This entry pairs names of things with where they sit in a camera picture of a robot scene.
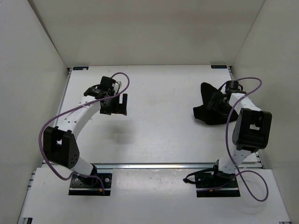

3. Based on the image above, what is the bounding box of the black skirt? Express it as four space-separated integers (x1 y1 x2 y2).
193 82 229 126

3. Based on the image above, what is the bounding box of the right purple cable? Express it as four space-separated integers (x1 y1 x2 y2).
218 77 269 202

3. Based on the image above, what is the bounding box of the purple cable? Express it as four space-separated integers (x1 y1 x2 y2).
38 72 130 180
218 77 269 202

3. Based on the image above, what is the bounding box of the left blue label sticker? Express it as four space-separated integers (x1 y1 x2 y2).
72 66 89 70

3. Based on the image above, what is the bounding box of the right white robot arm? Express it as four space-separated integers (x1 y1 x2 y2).
207 81 272 187

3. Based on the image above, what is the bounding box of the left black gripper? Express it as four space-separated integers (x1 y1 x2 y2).
100 91 128 115

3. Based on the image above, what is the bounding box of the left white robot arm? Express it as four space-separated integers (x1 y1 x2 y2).
39 76 128 186

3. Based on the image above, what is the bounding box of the right blue label sticker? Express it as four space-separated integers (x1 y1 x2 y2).
211 65 227 69

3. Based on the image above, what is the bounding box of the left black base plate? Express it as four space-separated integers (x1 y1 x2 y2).
68 170 113 196

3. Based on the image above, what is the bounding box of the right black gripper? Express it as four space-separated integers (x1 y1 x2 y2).
208 92 233 119

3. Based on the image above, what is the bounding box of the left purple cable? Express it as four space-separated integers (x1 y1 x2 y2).
38 72 130 180

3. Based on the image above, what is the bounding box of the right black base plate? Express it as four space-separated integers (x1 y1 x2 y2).
183 166 241 198

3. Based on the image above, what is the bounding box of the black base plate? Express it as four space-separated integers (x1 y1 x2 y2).
183 166 241 198
68 170 113 196

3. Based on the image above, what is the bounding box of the blue label sticker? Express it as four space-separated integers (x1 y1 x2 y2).
72 66 89 70
211 65 227 69

